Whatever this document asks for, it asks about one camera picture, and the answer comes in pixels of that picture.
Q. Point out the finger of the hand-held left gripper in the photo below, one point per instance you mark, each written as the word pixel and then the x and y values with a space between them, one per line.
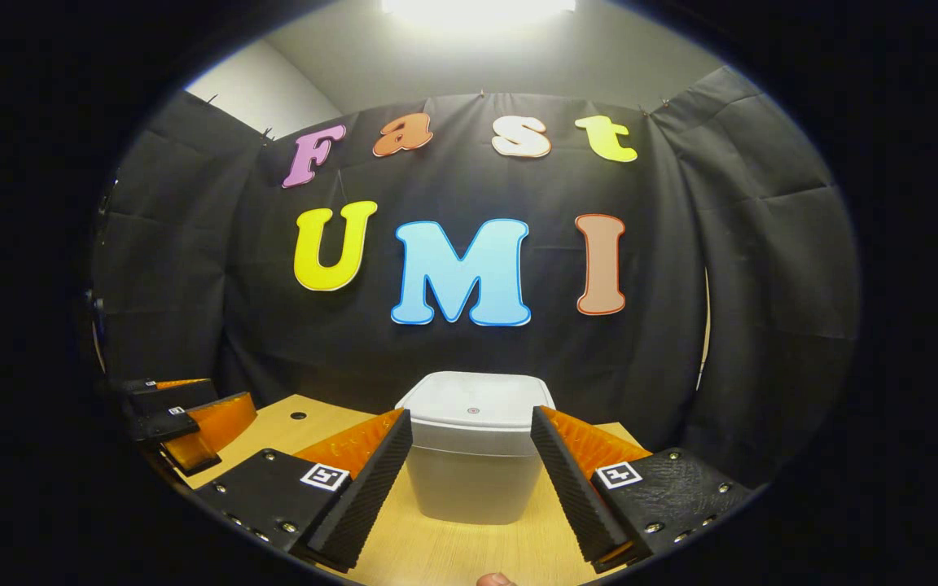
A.
pixel 168 425
pixel 168 399

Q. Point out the wooden desktop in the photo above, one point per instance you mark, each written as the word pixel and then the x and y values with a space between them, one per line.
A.
pixel 453 553

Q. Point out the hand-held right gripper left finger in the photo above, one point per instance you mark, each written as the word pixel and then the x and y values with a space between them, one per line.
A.
pixel 371 488

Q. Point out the long ceiling light panel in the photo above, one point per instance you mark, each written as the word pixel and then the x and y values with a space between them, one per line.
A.
pixel 477 12

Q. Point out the black backdrop cloth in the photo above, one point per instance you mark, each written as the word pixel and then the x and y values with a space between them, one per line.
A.
pixel 192 285

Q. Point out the white desktop garbage bin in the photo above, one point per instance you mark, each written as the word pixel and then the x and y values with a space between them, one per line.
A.
pixel 473 480

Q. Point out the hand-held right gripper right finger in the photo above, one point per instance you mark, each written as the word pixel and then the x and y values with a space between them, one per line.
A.
pixel 571 488

